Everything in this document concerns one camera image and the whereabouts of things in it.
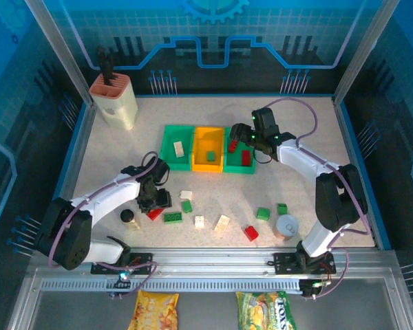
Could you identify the aluminium frame post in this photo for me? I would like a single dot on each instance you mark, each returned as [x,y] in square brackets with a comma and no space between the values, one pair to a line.
[360,51]
[62,51]

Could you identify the aluminium front rail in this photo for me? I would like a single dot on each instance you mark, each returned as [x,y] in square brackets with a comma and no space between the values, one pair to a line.
[210,261]

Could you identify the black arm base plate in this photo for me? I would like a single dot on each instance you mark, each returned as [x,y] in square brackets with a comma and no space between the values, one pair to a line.
[142,263]
[284,264]

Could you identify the yellow snack bag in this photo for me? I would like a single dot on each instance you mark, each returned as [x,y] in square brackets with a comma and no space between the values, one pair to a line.
[153,311]

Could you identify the metal tin can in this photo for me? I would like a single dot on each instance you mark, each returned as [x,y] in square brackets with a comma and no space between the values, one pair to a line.
[286,227]

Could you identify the long white lego brick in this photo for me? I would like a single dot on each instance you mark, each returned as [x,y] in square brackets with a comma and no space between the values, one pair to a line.
[222,223]
[179,149]

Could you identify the cream knife block pink top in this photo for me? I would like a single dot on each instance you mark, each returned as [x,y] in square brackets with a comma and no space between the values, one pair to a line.
[118,106]

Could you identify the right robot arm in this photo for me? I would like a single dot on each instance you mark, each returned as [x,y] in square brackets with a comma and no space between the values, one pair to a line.
[303,158]

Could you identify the small red lego brick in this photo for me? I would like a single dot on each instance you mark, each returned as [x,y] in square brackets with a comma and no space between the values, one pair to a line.
[251,233]

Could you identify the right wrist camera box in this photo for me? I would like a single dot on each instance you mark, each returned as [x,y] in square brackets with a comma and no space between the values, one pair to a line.
[265,120]

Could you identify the small white lego brick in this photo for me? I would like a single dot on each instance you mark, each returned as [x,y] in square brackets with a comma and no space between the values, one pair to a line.
[199,222]
[186,195]

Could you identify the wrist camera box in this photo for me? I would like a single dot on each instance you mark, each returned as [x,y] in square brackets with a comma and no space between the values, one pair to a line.
[265,120]
[163,199]

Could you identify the green plastic bin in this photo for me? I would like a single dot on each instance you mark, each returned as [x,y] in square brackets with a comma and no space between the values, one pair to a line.
[239,166]
[168,154]

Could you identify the long green lego brick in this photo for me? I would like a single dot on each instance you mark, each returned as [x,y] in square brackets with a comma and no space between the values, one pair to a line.
[172,218]

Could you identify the long red lego brick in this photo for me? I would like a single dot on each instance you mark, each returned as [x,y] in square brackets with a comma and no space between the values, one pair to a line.
[246,159]

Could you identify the yellow plastic bin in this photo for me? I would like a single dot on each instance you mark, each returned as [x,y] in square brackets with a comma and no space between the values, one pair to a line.
[203,148]

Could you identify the small jar with black lid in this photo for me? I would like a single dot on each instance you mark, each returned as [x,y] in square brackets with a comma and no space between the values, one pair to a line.
[127,216]

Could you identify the small green lego brick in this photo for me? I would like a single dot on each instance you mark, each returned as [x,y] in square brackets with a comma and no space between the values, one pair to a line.
[211,156]
[263,214]
[282,209]
[187,206]

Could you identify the green candy bag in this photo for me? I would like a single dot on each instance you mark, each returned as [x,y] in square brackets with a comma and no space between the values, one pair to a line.
[265,311]

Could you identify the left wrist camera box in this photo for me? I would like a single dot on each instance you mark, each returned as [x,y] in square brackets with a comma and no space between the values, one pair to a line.
[163,199]

